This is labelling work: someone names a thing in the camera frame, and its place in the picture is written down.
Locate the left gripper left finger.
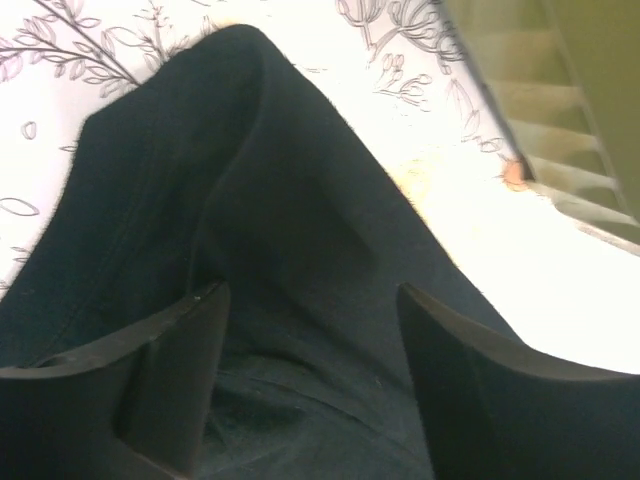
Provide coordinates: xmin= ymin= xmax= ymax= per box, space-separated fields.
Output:
xmin=1 ymin=283 xmax=230 ymax=479

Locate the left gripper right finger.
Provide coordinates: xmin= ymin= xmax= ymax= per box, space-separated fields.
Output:
xmin=397 ymin=284 xmax=639 ymax=480

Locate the black t shirt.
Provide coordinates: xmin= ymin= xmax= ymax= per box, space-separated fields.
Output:
xmin=1 ymin=25 xmax=505 ymax=479

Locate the floral patterned table mat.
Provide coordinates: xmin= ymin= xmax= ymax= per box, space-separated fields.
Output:
xmin=1 ymin=1 xmax=639 ymax=373

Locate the olive green plastic bin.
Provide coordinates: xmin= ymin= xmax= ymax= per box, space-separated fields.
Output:
xmin=446 ymin=0 xmax=639 ymax=251

